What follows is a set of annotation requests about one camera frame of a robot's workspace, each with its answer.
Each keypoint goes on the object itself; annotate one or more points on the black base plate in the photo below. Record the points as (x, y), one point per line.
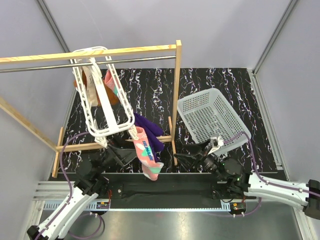
(169, 191)

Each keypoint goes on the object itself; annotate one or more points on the white plastic clip hanger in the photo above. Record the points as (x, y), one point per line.
(94, 75)

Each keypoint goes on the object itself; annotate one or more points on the black marbled mat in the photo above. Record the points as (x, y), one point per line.
(150, 91)

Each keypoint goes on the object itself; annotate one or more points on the white plastic basket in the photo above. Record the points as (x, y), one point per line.
(208, 113)

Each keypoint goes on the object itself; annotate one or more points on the metal rack rod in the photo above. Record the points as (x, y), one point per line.
(73, 65)

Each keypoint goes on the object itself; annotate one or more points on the orange sock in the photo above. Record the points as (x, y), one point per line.
(93, 95)

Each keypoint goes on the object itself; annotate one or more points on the purple sock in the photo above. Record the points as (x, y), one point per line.
(153, 131)

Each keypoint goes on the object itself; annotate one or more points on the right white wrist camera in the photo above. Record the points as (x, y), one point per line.
(216, 143)

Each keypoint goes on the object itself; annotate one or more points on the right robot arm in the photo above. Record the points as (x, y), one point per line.
(233, 182)

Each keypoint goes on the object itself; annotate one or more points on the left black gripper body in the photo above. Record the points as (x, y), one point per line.
(117, 155)

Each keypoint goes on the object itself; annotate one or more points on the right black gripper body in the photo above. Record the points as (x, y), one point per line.
(198, 157)

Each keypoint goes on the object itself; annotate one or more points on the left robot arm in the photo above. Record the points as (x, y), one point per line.
(89, 185)

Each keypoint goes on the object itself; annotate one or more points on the pink patterned sock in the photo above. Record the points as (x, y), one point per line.
(150, 167)
(110, 83)

